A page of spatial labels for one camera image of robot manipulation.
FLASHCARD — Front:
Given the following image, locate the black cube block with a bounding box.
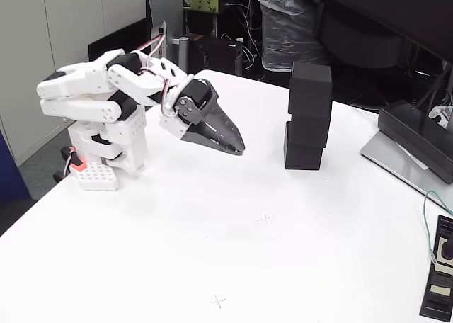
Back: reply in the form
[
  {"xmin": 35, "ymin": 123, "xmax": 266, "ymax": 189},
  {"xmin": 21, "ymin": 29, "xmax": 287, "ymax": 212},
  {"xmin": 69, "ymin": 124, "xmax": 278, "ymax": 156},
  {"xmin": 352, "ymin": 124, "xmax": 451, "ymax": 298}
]
[
  {"xmin": 288, "ymin": 62, "xmax": 333, "ymax": 118},
  {"xmin": 285, "ymin": 113, "xmax": 331, "ymax": 149},
  {"xmin": 284, "ymin": 140, "xmax": 323, "ymax": 171}
]

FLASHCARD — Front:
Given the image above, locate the black computer case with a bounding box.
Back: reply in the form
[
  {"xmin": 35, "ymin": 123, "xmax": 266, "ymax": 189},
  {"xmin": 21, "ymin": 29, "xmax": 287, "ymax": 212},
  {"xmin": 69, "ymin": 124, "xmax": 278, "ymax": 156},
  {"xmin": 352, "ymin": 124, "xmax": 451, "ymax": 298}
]
[{"xmin": 187, "ymin": 34, "xmax": 248, "ymax": 78}]

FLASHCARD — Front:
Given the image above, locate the silver computer tower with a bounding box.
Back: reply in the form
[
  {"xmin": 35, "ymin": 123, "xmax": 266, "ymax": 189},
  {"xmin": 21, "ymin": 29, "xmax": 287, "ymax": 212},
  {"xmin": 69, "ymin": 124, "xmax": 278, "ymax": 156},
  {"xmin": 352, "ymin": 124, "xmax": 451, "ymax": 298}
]
[{"xmin": 147, "ymin": 0, "xmax": 185, "ymax": 72}]

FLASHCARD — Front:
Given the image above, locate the black office chair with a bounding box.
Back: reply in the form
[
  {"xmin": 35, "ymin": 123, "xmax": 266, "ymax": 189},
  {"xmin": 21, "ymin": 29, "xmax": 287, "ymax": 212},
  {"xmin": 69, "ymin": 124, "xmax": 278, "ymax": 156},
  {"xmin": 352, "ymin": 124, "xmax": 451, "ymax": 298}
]
[{"xmin": 316, "ymin": 0, "xmax": 411, "ymax": 71}]

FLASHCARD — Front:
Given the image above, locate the grey cabinet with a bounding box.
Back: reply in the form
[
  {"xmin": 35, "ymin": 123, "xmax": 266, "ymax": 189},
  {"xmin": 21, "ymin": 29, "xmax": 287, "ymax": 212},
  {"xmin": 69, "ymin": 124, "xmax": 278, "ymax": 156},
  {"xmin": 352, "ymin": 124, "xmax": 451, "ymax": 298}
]
[{"xmin": 0, "ymin": 0, "xmax": 146, "ymax": 166}]

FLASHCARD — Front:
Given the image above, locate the silver monitor stand base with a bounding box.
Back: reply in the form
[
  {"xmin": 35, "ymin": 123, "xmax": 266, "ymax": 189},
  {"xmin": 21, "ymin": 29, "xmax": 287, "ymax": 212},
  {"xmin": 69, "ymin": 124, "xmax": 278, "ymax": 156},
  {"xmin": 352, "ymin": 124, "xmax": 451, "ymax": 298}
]
[{"xmin": 360, "ymin": 130, "xmax": 453, "ymax": 210}]

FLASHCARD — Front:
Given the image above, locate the black box device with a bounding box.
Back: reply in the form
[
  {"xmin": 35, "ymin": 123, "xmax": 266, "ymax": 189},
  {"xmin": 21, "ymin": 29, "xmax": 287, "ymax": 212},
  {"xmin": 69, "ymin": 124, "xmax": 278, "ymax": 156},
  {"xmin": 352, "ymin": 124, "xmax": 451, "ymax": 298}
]
[{"xmin": 377, "ymin": 99, "xmax": 453, "ymax": 185}]

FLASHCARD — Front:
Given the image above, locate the blue partition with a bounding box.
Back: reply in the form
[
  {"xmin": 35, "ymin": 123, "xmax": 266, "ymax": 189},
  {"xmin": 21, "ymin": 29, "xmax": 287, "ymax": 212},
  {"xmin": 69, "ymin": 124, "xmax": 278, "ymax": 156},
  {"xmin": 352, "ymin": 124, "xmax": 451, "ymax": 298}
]
[{"xmin": 0, "ymin": 130, "xmax": 33, "ymax": 203}]

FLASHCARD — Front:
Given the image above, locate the crumpled plastic bag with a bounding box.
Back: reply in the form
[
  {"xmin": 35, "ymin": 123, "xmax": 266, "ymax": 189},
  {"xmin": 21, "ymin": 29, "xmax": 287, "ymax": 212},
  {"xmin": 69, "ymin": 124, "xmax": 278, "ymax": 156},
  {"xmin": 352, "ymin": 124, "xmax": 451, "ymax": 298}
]
[{"xmin": 428, "ymin": 105, "xmax": 453, "ymax": 129}]

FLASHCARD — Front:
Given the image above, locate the black panel with labels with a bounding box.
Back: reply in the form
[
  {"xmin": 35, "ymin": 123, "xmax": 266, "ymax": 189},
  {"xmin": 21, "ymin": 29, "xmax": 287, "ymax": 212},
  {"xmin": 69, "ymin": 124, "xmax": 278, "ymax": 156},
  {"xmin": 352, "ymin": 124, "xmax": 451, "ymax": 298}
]
[{"xmin": 419, "ymin": 215, "xmax": 453, "ymax": 322}]

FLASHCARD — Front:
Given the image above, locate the grey metal post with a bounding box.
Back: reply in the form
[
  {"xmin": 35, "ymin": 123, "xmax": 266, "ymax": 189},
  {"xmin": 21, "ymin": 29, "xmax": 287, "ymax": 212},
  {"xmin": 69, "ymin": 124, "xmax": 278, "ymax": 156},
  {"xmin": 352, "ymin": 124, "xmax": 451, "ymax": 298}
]
[{"xmin": 173, "ymin": 35, "xmax": 190, "ymax": 75}]

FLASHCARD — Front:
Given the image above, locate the green cable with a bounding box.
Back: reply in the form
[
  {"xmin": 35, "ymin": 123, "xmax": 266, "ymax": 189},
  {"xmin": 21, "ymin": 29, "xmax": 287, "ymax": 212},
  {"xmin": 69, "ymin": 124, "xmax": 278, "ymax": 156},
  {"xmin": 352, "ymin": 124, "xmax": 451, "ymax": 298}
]
[{"xmin": 423, "ymin": 189, "xmax": 453, "ymax": 266}]

